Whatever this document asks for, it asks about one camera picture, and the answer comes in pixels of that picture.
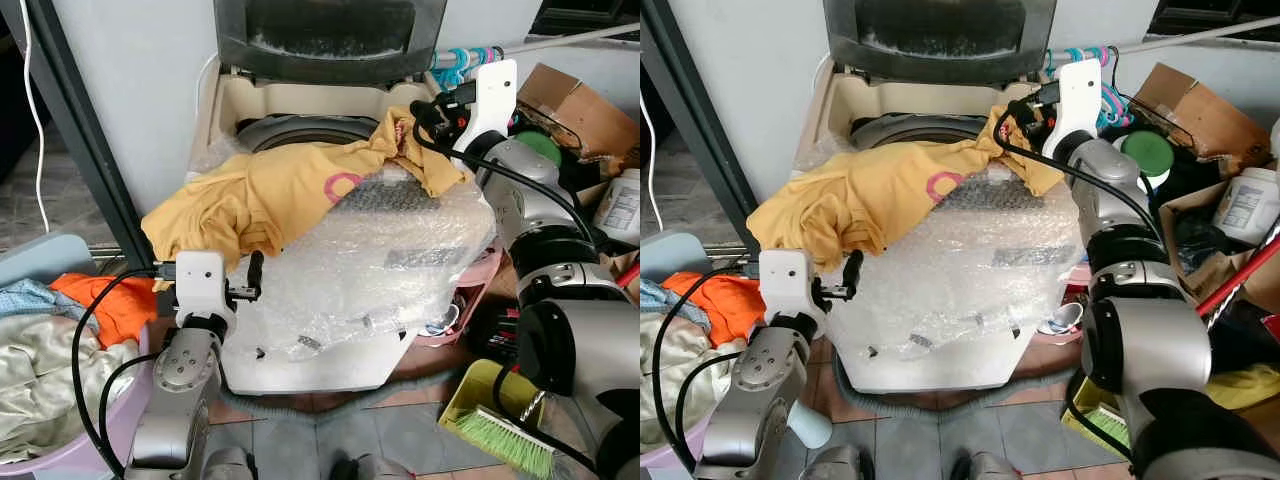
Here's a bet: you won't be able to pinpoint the yellow shirt with pink print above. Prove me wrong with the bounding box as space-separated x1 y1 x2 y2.
141 104 472 293
746 104 1067 277

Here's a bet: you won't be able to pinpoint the teal and pink clothes hangers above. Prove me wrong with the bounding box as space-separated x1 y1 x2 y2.
431 45 507 93
1044 45 1133 129

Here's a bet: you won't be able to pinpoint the round green lid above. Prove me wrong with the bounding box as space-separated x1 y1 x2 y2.
516 129 564 170
1119 129 1174 182

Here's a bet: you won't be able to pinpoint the orange garment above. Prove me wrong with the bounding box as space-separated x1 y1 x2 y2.
50 271 161 348
661 271 767 348

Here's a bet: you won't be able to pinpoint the dark grey washer lid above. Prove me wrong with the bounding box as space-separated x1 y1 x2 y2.
213 0 449 87
823 0 1059 87

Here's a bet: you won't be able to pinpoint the clear bubble wrap sheet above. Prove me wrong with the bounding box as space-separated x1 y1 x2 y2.
800 138 1097 363
190 138 499 367

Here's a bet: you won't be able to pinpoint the brown cardboard box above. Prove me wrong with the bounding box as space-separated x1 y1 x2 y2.
514 62 641 168
1130 62 1275 178

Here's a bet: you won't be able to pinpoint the white hanging rod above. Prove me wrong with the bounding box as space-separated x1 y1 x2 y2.
498 22 641 57
1112 14 1280 57

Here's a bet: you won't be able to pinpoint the pink plastic basin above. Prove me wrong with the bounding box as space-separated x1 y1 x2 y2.
413 245 507 347
1034 260 1093 347

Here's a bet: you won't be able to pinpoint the blue patterned cloth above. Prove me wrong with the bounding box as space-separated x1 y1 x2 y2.
0 277 73 320
640 277 683 314

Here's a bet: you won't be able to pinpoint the off-white garment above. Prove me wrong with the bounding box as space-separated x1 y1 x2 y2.
640 314 747 453
0 314 143 463

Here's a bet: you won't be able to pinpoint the brown paper bag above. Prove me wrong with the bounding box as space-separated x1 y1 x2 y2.
1158 178 1280 303

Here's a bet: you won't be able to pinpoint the white plastic jar with label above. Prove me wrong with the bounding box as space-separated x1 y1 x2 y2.
1211 167 1280 247
592 167 641 247

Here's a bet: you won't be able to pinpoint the grey robot feet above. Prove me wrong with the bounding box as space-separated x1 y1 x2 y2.
798 444 1023 480

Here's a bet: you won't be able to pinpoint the purple plastic laundry basin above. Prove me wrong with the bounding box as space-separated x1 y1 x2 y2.
640 232 763 471
0 234 163 477

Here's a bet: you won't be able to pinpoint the yellow plastic dustpan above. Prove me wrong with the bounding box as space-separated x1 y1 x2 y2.
1059 374 1133 453
437 358 547 453

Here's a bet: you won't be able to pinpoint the green bristle broom head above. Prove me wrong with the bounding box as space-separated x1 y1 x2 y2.
1074 404 1133 453
454 404 560 480

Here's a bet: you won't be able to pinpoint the yellow cloth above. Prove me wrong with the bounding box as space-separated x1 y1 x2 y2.
1204 361 1280 413

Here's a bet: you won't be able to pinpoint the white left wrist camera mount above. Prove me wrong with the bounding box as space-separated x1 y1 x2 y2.
171 250 239 332
757 248 827 327

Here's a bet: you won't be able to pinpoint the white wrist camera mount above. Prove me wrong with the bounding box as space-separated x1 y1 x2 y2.
453 58 520 153
171 250 239 332
1038 58 1104 157
757 248 827 327

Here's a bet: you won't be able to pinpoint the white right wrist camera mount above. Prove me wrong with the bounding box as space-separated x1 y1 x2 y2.
453 58 520 153
1038 58 1104 157

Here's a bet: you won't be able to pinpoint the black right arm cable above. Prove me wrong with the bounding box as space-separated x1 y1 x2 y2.
409 98 599 253
992 98 1169 246

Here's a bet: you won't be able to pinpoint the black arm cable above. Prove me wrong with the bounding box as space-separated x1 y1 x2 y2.
649 264 763 477
992 98 1169 246
409 98 599 253
69 264 178 477

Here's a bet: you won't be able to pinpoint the dark window frame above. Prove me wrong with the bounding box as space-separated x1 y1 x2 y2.
1149 0 1280 42
526 0 641 42

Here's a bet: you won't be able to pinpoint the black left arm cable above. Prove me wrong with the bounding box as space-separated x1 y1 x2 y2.
649 264 763 477
69 264 178 477

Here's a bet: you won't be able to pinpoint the white wall cable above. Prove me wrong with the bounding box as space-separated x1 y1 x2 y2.
646 95 668 234
17 0 52 234

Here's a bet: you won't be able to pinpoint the dark metal door frame post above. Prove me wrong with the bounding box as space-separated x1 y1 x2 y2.
640 0 763 257
24 0 158 273

